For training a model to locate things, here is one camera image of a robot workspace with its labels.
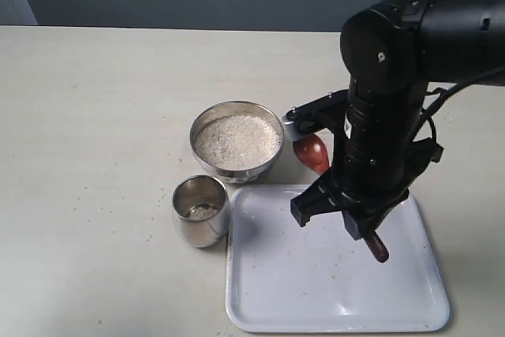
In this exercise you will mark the steel bowl of rice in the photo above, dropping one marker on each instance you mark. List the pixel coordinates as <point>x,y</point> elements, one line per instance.
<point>237,141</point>

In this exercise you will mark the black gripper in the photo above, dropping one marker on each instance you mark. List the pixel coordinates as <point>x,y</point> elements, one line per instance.
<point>372,175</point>

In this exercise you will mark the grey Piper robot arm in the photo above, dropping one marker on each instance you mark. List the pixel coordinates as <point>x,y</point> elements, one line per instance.
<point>405,59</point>

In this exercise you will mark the white plastic tray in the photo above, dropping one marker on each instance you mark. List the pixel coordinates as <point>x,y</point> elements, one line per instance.
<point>283,278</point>

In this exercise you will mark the steel cup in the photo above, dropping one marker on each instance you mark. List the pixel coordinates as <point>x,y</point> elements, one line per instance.
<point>201,210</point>

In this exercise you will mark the dark red wooden spoon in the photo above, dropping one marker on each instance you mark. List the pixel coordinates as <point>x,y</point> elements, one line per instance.
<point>311,151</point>

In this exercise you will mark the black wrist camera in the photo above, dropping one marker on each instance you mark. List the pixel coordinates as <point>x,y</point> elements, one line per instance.
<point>326,112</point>

